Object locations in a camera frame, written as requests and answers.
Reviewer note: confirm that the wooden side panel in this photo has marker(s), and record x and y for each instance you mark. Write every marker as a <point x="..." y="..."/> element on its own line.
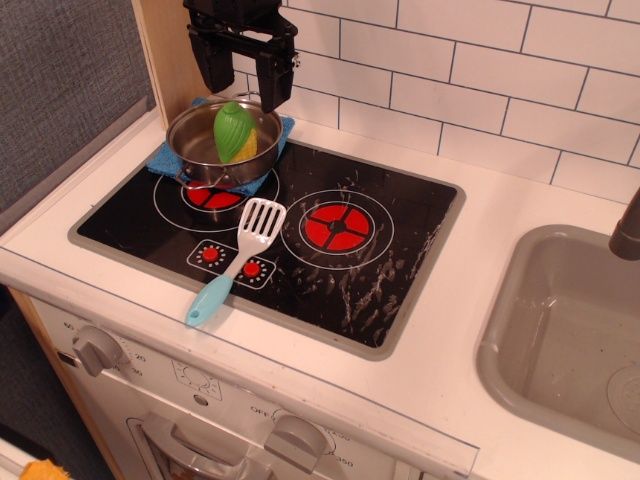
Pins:
<point x="173" y="70"/>

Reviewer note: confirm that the silver metal pot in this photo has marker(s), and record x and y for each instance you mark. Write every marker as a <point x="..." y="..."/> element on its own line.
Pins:
<point x="200" y="150"/>

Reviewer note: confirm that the green and yellow toy corn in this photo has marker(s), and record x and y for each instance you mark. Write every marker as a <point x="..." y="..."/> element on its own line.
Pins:
<point x="235" y="134"/>

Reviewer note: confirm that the grey oven door handle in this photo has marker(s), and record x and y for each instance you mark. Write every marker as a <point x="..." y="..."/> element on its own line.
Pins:
<point x="176" y="459"/>

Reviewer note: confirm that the grey faucet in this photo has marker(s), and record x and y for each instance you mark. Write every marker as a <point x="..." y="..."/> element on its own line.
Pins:
<point x="625" y="239"/>

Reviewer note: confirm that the grey toy sink basin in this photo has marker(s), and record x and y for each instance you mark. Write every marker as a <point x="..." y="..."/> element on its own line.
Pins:
<point x="561" y="347"/>

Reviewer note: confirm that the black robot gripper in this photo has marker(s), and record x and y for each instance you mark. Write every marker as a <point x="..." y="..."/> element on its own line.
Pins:
<point x="255" y="29"/>

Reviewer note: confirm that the red stove knob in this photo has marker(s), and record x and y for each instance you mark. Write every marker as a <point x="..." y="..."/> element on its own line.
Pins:
<point x="210" y="254"/>
<point x="251" y="269"/>

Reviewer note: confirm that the orange object at corner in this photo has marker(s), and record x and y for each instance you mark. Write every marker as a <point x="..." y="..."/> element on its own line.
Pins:
<point x="43" y="470"/>

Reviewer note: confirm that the black toy stove top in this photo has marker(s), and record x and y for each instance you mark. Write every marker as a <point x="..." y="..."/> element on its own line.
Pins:
<point x="357" y="246"/>

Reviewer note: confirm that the grey timer knob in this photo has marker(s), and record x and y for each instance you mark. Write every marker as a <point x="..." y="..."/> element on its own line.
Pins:
<point x="96" y="350"/>

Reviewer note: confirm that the white spatula with blue handle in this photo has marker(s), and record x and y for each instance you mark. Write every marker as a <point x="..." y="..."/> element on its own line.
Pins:
<point x="258" y="227"/>

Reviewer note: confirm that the red left stove knob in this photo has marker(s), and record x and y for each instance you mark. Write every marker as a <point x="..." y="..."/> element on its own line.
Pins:
<point x="210" y="254"/>

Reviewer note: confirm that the blue cloth under pot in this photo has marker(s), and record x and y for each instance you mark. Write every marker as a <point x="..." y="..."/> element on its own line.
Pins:
<point x="165" y="161"/>

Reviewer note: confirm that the red right stove knob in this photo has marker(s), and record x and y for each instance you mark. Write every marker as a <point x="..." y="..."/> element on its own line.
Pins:
<point x="251" y="269"/>

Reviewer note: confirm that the grey oven temperature knob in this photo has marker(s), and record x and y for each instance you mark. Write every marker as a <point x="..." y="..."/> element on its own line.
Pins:
<point x="297" y="442"/>

